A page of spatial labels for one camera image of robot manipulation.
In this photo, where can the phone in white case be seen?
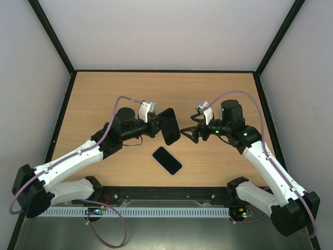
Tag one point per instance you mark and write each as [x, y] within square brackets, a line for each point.
[166, 160]

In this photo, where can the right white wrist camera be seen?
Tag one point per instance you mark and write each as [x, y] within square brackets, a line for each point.
[204, 109]

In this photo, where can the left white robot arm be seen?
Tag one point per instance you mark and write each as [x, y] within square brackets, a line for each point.
[36, 189]

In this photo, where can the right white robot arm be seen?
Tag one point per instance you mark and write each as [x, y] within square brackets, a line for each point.
[289, 206]

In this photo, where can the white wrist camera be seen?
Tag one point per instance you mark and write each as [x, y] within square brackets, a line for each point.
[146, 108]
[204, 109]

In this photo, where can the grey slotted cable duct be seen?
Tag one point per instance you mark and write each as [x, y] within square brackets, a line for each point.
[137, 212]

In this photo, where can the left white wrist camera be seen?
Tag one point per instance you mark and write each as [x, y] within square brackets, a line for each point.
[146, 108]

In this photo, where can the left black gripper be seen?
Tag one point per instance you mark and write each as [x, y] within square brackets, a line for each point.
[154, 128]

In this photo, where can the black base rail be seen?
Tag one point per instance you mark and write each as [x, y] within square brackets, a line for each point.
[213, 195]

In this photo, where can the black metal frame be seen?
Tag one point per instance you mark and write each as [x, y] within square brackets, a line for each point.
[288, 20]

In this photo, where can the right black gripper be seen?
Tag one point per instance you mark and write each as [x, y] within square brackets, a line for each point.
[202, 130]

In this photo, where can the phone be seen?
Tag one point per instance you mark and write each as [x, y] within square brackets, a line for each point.
[169, 126]
[166, 160]

